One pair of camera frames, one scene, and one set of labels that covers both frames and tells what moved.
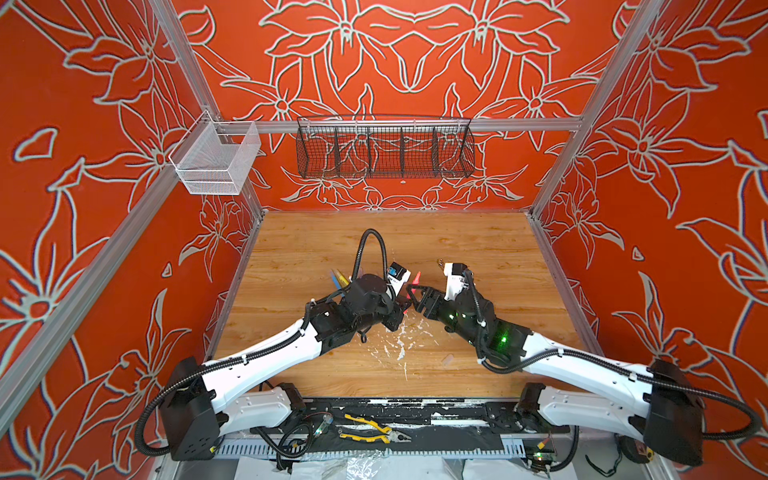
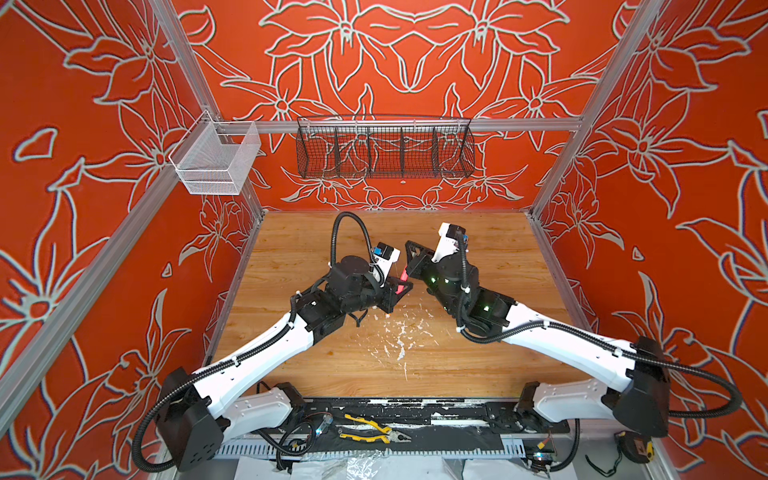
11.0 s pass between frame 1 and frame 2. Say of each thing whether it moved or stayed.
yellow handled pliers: stayed
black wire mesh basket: stayed
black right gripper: moved
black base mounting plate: stayed
